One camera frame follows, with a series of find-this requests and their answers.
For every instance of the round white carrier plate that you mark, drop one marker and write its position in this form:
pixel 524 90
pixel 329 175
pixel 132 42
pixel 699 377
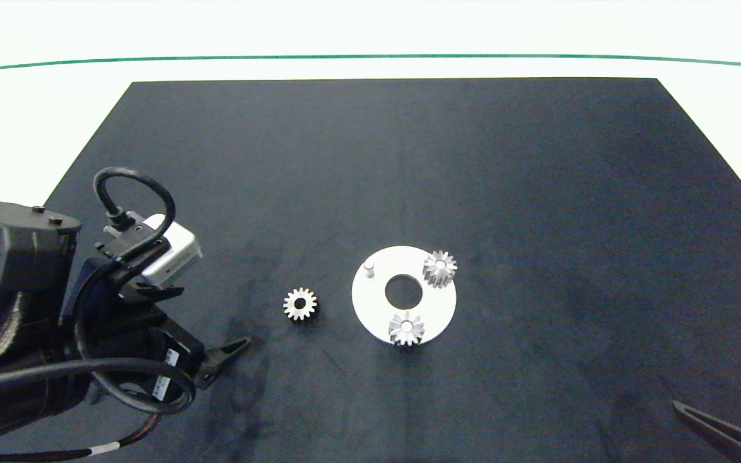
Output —
pixel 370 302

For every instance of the small steel planetary gear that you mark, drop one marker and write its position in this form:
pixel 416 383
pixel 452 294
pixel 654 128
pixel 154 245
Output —
pixel 415 328
pixel 448 267
pixel 291 304

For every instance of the dark rectangular mat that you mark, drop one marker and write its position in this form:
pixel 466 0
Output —
pixel 473 161

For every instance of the silver boxy wrist camera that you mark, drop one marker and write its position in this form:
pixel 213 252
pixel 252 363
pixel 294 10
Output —
pixel 174 247

